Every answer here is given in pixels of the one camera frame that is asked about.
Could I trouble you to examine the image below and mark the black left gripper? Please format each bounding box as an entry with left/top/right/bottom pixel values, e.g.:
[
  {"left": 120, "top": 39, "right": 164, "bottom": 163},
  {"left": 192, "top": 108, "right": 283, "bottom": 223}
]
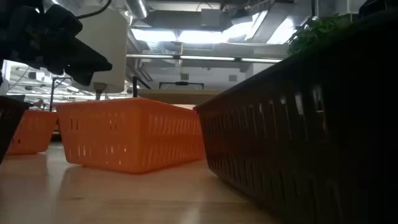
[{"left": 0, "top": 0, "right": 113, "bottom": 87}]

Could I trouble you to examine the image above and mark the orange plastic slotted basket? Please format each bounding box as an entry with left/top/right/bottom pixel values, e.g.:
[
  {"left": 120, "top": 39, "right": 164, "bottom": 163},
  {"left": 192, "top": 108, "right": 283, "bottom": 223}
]
[
  {"left": 6, "top": 109, "right": 59, "bottom": 156},
  {"left": 55, "top": 97, "right": 206, "bottom": 174}
]

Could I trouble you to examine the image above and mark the black plastic slotted basket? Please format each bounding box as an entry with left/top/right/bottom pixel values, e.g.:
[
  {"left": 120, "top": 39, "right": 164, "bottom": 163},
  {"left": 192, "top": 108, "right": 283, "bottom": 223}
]
[
  {"left": 193, "top": 12, "right": 398, "bottom": 224},
  {"left": 0, "top": 95, "right": 31, "bottom": 164}
]

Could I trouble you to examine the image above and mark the white lamp with wooden base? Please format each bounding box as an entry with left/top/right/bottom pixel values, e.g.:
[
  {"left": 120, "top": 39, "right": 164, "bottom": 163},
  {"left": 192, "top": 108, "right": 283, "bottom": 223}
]
[{"left": 70, "top": 6, "right": 130, "bottom": 101}]

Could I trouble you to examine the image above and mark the thin black metal stand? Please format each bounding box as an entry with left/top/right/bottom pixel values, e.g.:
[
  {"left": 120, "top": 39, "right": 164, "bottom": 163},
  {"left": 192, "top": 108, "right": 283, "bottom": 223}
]
[{"left": 49, "top": 76, "right": 73, "bottom": 112}]

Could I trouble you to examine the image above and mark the long linear ceiling light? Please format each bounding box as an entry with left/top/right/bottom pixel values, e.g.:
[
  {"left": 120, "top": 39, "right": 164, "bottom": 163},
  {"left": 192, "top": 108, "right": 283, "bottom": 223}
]
[{"left": 126, "top": 54, "right": 283, "bottom": 64}]

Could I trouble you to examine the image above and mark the green potted plant black pot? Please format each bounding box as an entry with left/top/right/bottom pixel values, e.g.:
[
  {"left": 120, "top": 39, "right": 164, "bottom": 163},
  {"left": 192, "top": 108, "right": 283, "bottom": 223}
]
[{"left": 287, "top": 14, "right": 352, "bottom": 57}]

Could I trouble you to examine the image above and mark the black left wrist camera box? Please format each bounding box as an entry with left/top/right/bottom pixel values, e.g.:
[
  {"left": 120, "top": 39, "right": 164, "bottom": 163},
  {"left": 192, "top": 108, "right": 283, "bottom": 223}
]
[{"left": 43, "top": 3, "right": 83, "bottom": 40}]

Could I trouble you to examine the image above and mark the black left wrist camera cable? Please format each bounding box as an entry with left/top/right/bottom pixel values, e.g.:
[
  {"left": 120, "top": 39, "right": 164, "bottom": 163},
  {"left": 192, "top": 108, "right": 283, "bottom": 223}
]
[{"left": 76, "top": 0, "right": 113, "bottom": 20}]

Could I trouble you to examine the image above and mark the silver round ventilation duct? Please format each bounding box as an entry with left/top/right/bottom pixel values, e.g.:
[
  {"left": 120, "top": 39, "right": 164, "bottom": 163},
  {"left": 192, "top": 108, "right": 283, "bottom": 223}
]
[{"left": 124, "top": 0, "right": 149, "bottom": 20}]

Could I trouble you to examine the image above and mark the wooden shelf black metal frame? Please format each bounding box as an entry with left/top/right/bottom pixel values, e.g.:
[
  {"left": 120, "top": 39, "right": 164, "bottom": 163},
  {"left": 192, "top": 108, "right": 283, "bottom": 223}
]
[{"left": 132, "top": 76, "right": 222, "bottom": 106}]

